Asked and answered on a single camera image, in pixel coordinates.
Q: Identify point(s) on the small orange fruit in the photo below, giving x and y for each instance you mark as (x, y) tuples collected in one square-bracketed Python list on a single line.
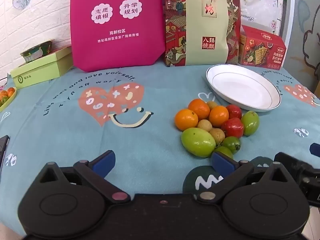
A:
[(2, 94), (10, 91)]

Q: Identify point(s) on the teal printed tablecloth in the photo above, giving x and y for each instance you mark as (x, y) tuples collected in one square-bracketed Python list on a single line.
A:
[(75, 142)]

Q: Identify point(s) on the brown cardboard box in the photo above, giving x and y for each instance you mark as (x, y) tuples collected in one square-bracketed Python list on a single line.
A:
[(317, 90)]

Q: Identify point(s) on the red and green gift bag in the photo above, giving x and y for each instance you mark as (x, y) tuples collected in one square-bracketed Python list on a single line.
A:
[(202, 25)]

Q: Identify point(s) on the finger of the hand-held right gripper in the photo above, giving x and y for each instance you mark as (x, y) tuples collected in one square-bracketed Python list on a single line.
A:
[(315, 149), (287, 160)]

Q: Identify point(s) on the small green tomato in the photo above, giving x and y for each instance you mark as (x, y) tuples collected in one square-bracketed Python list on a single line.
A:
[(232, 144)]

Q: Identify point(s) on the grey cartoon drawing board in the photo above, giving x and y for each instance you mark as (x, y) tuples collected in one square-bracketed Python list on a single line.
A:
[(305, 17)]

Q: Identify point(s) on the small green jujube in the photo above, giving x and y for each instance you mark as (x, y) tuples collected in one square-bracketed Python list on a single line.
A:
[(225, 150)]

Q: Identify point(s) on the pink tote bag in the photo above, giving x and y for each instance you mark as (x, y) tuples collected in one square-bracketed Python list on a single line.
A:
[(115, 25)]

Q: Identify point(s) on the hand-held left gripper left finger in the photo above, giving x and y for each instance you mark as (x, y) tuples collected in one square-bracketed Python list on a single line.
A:
[(105, 161)]

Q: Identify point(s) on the white round plate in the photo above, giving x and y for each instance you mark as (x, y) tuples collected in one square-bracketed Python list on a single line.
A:
[(245, 87)]

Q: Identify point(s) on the yellow tray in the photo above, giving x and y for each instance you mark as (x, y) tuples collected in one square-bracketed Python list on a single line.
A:
[(10, 102)]

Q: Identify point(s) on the large green jujube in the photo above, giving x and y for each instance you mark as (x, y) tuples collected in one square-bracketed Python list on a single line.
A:
[(198, 142)]

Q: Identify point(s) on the black flat device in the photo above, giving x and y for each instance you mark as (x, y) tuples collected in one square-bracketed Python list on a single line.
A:
[(3, 147)]

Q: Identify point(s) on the orange tangerine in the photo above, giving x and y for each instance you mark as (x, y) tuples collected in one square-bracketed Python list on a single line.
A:
[(199, 108), (219, 115), (186, 119)]

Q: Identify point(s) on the white floral bag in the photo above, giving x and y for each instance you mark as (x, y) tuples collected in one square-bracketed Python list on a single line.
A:
[(260, 5)]

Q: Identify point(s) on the red cracker box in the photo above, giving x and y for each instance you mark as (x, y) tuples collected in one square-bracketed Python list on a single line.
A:
[(262, 52)]

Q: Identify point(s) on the green cardboard box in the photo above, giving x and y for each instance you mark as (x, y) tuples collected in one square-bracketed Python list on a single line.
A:
[(37, 71)]

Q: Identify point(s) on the small green fruit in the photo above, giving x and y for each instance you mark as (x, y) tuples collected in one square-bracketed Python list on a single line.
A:
[(4, 101)]

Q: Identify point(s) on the green enamel bowl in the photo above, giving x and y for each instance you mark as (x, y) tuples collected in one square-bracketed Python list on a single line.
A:
[(37, 51)]

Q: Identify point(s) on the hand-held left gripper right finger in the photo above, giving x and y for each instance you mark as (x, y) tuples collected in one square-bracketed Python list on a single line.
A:
[(222, 162)]

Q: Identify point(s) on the red wax apple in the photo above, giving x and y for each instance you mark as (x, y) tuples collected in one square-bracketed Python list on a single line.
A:
[(232, 128), (234, 111)]

